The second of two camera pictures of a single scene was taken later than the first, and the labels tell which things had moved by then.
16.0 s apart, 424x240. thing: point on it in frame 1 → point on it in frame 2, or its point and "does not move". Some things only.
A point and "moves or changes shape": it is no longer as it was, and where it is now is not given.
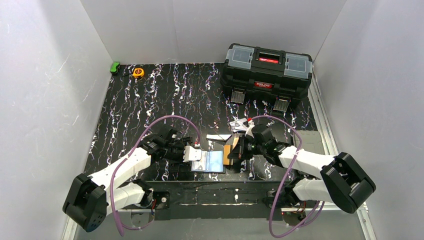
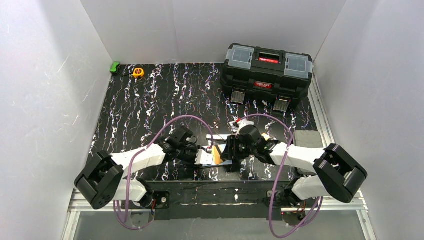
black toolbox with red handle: x=280 y=78 does not move
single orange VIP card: x=227 y=150 moves or changes shape
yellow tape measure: x=138 y=72 does not move
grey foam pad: x=311 y=141 does not move
